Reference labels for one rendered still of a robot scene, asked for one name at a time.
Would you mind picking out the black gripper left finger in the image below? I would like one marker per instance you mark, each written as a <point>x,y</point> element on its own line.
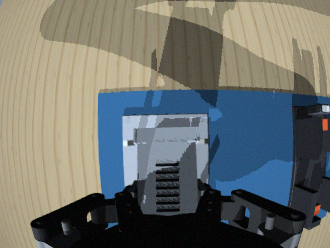
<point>62,227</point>

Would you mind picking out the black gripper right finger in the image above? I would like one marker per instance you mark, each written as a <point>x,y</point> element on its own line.
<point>277,222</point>

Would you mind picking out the blue flat plate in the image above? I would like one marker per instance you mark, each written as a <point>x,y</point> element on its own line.
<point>249,140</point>

